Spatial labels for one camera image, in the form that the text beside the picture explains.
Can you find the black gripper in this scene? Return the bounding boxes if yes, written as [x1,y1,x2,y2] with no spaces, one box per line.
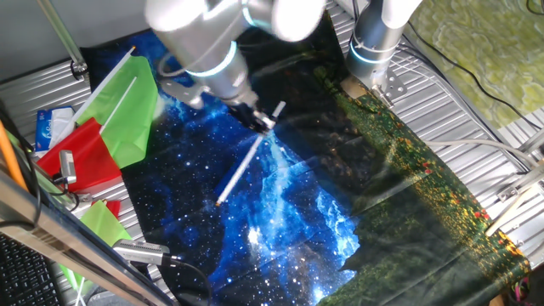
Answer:
[228,99,277,136]

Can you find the blue flag white pole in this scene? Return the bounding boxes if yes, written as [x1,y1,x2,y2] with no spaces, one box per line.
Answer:
[215,100,286,207]

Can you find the large green flag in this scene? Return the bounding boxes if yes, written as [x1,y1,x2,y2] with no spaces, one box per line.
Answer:
[48,44,160,170]

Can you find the large red flag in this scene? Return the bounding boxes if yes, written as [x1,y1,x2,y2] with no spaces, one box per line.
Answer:
[36,75,139,193]

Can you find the small green flag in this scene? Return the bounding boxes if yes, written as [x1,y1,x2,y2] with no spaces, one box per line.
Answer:
[58,199,133,306]

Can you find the tan cardboard piece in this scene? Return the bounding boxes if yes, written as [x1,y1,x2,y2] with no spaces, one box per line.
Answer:
[339,76,367,99]

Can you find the silver base mounting plate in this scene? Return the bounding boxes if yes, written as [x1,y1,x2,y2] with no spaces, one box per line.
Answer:
[370,67,409,108]

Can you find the galaxy forest print tablecloth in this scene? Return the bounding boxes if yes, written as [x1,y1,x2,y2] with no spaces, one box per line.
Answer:
[79,0,532,306]

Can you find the blue white tissue pack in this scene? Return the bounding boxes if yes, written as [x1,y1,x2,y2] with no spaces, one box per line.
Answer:
[34,105,77,154]

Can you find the grey stand pole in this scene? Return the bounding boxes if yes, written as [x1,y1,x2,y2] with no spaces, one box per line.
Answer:
[36,0,89,82]

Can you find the green yellow patterned cloth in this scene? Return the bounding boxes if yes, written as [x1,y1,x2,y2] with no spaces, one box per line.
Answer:
[401,0,544,129]

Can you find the orange pole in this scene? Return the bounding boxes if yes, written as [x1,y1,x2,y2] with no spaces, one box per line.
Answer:
[0,120,27,191]

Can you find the aluminium profile beam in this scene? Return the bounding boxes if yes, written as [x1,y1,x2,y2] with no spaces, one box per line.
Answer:
[484,127,544,239]

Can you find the black keyboard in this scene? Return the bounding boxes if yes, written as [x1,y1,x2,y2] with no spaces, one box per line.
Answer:
[0,232,65,306]

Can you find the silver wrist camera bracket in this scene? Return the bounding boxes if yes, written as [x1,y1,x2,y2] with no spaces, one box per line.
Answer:
[157,77,206,111]

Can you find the black camera cable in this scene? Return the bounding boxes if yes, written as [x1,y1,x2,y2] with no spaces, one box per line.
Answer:
[163,253,213,306]

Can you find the long silver camera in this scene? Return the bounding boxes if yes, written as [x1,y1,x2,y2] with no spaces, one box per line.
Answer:
[111,238,172,267]

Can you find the silver camera clamp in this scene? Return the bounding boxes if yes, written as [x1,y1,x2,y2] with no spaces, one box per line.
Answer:
[50,173,94,210]

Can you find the small silver camera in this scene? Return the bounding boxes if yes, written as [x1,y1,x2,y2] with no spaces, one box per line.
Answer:
[58,149,78,185]

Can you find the long black cable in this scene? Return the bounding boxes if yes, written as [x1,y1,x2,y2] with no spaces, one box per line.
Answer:
[406,20,544,132]

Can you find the grey hose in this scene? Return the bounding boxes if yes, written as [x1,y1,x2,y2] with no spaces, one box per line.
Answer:
[424,138,543,167]

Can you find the aluminium frame bar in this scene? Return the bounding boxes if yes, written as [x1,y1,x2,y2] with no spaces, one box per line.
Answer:
[0,167,178,306]

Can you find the black looping cable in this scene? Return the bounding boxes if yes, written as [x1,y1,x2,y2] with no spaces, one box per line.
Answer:
[0,99,43,230]

